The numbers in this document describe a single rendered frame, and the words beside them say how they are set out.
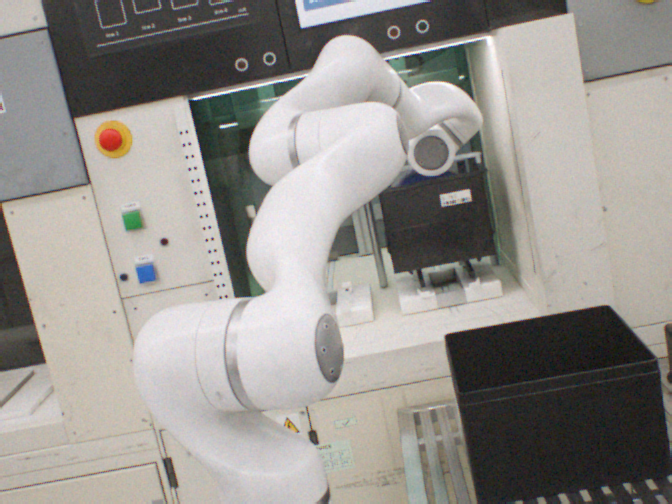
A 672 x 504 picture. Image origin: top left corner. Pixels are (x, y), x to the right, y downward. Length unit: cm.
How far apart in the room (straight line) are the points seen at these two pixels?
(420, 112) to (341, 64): 26
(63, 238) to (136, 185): 17
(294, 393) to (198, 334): 12
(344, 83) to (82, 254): 66
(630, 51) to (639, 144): 16
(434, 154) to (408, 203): 25
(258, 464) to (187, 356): 14
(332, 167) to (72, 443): 92
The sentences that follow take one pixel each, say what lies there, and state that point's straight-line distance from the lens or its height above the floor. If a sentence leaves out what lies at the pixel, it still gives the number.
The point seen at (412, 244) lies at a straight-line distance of 185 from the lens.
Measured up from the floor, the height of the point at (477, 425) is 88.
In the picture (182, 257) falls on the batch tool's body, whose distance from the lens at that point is 168.
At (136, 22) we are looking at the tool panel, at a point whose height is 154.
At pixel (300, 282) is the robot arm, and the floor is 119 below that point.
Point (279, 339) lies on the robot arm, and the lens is 89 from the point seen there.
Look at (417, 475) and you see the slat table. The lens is 146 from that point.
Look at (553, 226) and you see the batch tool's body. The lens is 162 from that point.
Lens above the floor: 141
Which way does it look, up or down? 12 degrees down
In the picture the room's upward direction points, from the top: 12 degrees counter-clockwise
